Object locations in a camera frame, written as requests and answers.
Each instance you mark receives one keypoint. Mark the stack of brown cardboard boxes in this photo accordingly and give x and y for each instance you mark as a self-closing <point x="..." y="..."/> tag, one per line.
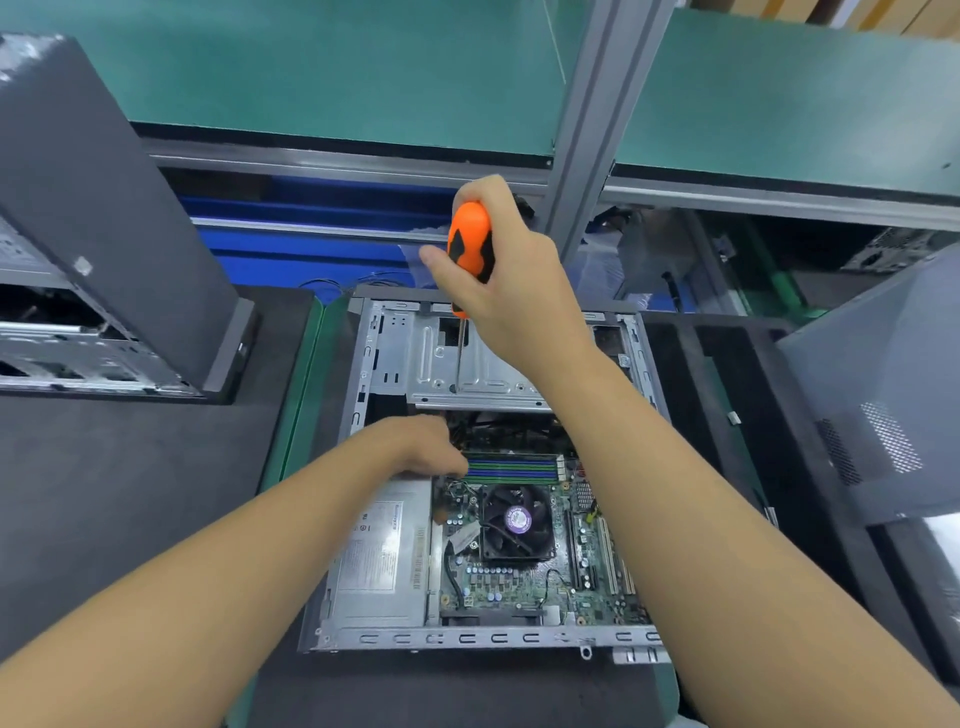
<point x="870" y="12"/>

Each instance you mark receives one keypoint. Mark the thick aluminium frame post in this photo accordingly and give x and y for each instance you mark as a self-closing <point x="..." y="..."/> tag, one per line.
<point x="600" y="105"/>

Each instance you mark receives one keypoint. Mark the silver computer case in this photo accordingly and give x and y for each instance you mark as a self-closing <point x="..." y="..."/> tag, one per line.
<point x="90" y="225"/>

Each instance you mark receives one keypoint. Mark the dark grey computer case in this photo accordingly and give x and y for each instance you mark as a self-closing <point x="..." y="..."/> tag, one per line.
<point x="398" y="360"/>

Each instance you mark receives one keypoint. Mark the person's right forearm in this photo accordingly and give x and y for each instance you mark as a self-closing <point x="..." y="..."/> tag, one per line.
<point x="750" y="570"/>

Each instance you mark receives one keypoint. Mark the black CPU fan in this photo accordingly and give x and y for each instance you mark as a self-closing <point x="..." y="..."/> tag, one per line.
<point x="515" y="522"/>

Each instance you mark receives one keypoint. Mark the person's left hand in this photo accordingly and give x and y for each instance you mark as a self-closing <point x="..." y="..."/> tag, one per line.
<point x="413" y="446"/>

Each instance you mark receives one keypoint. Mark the long green workbench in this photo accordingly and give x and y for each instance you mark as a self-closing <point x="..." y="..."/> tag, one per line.
<point x="330" y="68"/>

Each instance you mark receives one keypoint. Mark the person's left forearm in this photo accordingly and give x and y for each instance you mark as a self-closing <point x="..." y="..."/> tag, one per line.
<point x="180" y="600"/>

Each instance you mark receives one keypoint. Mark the green motherboard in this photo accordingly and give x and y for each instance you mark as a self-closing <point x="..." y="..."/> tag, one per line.
<point x="525" y="588"/>

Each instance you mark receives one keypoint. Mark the clear plastic bag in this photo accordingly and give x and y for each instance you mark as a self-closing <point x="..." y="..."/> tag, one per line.
<point x="600" y="273"/>

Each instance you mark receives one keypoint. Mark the blue plastic crate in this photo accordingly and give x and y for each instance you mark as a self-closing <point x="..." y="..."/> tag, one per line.
<point x="300" y="248"/>

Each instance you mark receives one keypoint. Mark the black divided foam tray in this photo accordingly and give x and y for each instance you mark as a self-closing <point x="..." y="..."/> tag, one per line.
<point x="720" y="405"/>

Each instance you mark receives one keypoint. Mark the person's right hand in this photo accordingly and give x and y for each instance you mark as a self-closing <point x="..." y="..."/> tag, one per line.
<point x="518" y="300"/>

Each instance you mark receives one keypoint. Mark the silver power supply unit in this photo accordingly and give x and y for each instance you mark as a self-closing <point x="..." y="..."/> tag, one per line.
<point x="383" y="555"/>

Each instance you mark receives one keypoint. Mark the distant computer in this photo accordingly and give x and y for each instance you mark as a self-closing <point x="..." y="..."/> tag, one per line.
<point x="900" y="248"/>

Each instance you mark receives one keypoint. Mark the grey case side panel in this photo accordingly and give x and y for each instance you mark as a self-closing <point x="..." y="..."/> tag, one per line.
<point x="885" y="405"/>

